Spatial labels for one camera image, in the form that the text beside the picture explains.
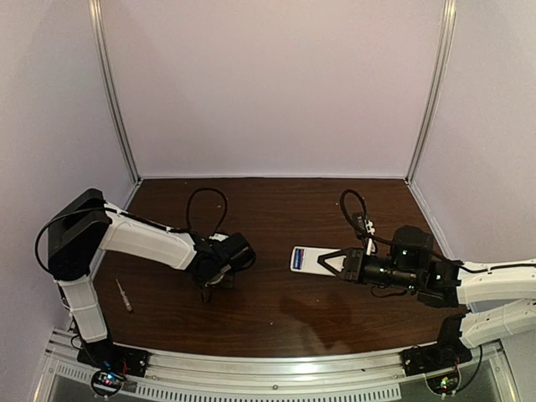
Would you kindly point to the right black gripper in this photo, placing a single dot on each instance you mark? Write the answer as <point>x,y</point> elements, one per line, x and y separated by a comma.
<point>353,265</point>

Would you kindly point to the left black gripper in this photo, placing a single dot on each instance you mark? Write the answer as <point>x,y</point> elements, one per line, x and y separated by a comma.
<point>226,277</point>

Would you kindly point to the white remote control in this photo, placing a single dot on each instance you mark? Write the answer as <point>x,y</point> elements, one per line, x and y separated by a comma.
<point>309,260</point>

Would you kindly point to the clear handle screwdriver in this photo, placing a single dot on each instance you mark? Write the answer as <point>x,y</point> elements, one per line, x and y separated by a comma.
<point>124,298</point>

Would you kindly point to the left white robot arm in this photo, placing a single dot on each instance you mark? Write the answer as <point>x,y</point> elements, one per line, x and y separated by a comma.
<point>66,247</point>

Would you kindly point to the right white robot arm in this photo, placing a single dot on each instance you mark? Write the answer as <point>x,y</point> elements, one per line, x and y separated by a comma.
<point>412,266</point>

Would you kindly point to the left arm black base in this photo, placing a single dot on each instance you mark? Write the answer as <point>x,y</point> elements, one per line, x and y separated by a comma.
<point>113,358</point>

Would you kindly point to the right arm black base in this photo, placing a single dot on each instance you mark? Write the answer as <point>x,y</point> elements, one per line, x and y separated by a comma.
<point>446,352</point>

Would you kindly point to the blue battery in remote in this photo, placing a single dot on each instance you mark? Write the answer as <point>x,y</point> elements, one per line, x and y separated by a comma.
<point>297,259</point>

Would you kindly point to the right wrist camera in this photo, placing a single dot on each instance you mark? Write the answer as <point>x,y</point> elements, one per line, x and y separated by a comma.
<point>363,224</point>

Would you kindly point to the front aluminium rail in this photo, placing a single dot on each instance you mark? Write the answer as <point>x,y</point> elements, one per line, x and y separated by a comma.
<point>375,376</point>

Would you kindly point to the right aluminium corner post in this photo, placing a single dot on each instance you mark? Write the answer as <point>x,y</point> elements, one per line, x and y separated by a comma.
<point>447,28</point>

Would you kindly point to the aluminium corner post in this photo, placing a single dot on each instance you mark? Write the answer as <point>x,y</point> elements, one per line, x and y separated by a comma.
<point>99,32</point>
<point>447,28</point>

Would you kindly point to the left aluminium corner post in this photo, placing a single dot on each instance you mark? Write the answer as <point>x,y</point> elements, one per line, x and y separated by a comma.
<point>99,32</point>

